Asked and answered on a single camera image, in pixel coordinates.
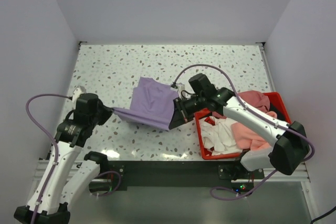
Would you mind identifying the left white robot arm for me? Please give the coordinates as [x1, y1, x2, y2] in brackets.
[14, 93, 113, 223]

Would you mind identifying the light salmon t shirt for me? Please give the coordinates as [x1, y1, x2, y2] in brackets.
[231, 122, 270, 151]

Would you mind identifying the purple t shirt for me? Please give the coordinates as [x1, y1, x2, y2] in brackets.
[113, 77, 179, 131]

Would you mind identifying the white red t shirt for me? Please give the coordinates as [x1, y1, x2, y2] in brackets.
[199, 116, 242, 156]

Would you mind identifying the black t shirt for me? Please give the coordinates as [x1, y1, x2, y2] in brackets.
[269, 103, 285, 120]

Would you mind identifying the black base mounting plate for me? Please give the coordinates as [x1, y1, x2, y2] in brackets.
[104, 161, 264, 190]

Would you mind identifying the purple cable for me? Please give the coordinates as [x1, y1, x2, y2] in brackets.
[25, 94, 122, 224]
[172, 63, 315, 202]

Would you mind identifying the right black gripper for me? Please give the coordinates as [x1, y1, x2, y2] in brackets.
[170, 93, 206, 130]

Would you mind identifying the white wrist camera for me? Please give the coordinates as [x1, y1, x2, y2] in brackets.
[171, 82, 185, 99]
[71, 86, 86, 104]

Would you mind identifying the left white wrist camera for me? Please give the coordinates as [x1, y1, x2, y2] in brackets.
[71, 86, 86, 104]

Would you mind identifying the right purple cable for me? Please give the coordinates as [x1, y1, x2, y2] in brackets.
[172, 63, 315, 202]

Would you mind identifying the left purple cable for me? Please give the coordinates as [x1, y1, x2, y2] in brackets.
[25, 94, 122, 224]

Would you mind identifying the dark pink t shirt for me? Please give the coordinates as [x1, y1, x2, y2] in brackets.
[212, 90, 271, 120]

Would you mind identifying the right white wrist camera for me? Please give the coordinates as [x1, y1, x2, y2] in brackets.
[171, 82, 185, 99]

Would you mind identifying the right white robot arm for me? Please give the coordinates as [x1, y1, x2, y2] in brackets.
[169, 73, 314, 178]

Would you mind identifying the red plastic bin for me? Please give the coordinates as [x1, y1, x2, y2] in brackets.
[195, 91, 291, 160]

